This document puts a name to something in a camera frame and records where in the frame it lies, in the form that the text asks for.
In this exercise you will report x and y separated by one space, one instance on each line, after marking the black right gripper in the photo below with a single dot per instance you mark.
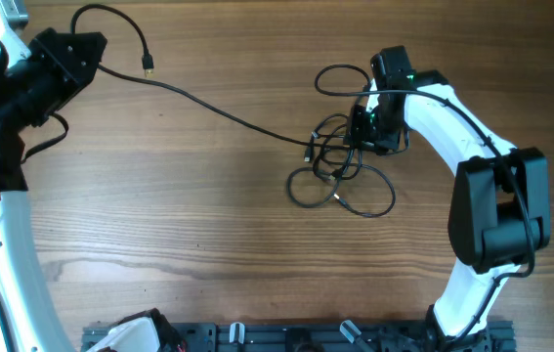
358 134

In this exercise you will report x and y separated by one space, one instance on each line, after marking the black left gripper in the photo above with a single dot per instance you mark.
49 51

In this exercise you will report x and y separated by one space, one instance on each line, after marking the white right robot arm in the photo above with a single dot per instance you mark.
499 213

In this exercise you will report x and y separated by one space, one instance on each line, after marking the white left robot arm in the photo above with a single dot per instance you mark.
28 319

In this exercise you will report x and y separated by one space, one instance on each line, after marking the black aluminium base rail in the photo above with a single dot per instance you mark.
387 336

